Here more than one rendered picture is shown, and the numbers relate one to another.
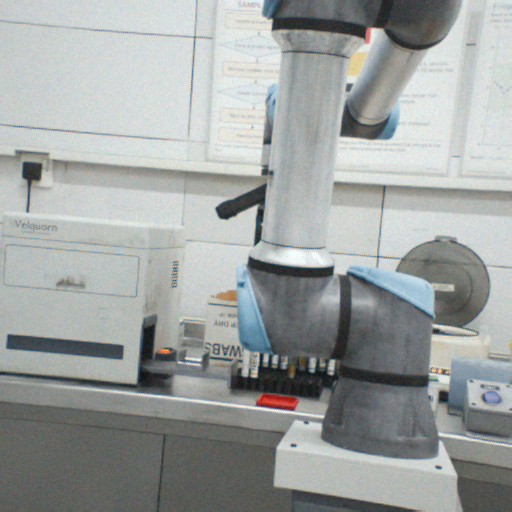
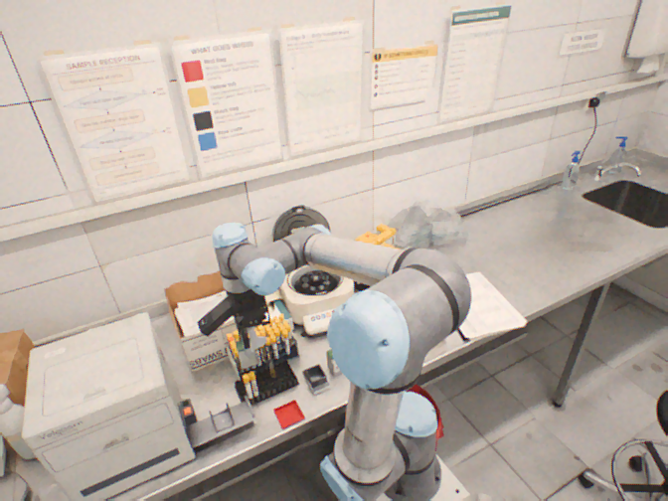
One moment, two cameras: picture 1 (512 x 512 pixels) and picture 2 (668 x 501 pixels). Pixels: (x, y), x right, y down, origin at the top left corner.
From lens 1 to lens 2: 101 cm
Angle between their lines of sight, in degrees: 45
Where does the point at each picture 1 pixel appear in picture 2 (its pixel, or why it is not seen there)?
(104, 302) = (149, 437)
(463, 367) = not seen: hidden behind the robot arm
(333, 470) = not seen: outside the picture
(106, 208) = (17, 269)
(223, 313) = (195, 342)
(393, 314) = (427, 443)
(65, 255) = (100, 431)
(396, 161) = (248, 159)
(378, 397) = (422, 477)
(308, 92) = (393, 407)
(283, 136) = (372, 428)
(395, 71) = not seen: hidden behind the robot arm
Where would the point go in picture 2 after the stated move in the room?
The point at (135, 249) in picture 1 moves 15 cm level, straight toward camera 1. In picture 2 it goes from (160, 400) to (195, 442)
